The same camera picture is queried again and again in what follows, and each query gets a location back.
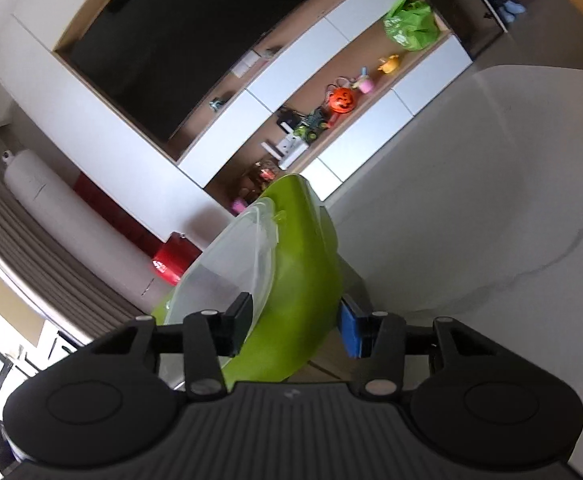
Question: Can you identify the white router box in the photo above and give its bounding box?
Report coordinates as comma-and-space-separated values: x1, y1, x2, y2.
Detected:
262, 132, 308, 171

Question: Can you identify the beige curtain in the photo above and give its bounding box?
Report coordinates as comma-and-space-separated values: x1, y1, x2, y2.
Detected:
0, 135, 137, 351

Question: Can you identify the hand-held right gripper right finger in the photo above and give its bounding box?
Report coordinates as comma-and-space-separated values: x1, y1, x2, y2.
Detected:
339, 295, 493, 398

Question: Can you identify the white column air conditioner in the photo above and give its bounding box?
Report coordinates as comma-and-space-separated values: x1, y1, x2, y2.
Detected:
0, 150, 170, 311

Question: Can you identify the orange pumpkin bucket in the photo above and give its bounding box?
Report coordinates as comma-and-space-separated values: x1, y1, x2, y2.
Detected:
327, 86, 358, 113

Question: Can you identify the pink toy pot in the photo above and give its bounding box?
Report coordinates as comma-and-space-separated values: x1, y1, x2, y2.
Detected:
349, 66, 375, 95

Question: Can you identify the red floor vase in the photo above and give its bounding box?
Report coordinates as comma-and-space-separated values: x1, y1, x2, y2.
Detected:
152, 232, 203, 287

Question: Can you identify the white wooden wall cabinet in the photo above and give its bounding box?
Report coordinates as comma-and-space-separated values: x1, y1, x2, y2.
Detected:
52, 0, 475, 216

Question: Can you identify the green plastic bag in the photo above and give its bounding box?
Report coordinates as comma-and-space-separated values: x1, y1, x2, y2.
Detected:
383, 0, 441, 52

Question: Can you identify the lime green tray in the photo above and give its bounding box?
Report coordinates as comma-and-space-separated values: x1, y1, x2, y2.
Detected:
150, 174, 345, 385

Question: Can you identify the black television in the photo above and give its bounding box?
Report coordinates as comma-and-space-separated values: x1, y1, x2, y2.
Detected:
54, 0, 372, 163

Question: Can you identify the white marble desktop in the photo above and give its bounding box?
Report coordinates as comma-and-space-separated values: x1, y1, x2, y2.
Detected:
316, 64, 583, 480

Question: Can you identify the clear plastic container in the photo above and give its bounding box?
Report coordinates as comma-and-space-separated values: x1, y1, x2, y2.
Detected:
164, 197, 280, 391

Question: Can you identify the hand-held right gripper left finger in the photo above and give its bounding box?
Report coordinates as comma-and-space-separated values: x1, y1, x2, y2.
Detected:
90, 291, 253, 402

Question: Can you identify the green toy tractor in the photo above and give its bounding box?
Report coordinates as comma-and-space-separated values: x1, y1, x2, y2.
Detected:
294, 109, 331, 140

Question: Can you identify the dark open shelf unit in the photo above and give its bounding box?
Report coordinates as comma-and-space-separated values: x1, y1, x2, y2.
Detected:
411, 0, 509, 61

